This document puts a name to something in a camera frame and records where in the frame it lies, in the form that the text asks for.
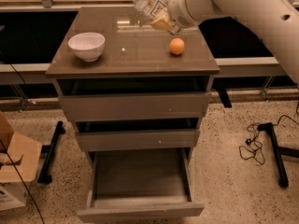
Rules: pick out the grey metal railing beam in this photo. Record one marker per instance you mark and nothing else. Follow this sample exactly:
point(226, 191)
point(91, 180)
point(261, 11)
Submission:
point(34, 73)

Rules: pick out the grey bottom drawer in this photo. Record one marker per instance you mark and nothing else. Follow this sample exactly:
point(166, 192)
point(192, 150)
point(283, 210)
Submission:
point(140, 184)

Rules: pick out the orange fruit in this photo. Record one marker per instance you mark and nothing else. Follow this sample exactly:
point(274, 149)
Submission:
point(177, 46)

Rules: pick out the black stand foot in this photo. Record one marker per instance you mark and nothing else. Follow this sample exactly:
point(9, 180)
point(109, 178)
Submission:
point(279, 152)
point(48, 151)

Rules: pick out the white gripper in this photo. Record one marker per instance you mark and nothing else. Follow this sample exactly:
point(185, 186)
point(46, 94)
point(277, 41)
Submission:
point(182, 6)

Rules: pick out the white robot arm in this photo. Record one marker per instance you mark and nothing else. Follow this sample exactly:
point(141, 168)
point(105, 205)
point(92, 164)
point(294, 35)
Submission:
point(275, 22)

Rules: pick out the grey top drawer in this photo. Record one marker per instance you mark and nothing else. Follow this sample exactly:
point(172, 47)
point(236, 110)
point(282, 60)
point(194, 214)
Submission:
point(128, 98)

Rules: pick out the white ceramic bowl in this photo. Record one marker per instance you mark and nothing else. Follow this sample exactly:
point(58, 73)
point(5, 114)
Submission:
point(87, 46)

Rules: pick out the cardboard box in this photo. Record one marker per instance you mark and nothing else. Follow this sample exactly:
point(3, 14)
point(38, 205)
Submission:
point(19, 157)

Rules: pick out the grey drawer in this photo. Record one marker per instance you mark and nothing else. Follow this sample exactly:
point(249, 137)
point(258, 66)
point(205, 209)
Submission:
point(128, 98)
point(137, 134)
point(140, 184)

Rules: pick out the black left stand foot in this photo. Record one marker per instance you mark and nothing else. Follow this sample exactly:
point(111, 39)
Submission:
point(48, 151)

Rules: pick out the black right stand foot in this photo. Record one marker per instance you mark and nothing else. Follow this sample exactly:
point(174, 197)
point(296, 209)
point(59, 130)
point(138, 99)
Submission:
point(279, 152)

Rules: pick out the grey middle drawer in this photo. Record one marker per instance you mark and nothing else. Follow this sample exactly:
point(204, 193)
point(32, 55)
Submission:
point(137, 134)

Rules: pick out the clear plastic water bottle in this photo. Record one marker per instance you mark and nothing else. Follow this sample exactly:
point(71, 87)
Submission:
point(151, 9)

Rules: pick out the grey drawer cabinet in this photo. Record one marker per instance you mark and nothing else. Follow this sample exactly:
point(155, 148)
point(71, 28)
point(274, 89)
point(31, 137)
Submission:
point(132, 49)

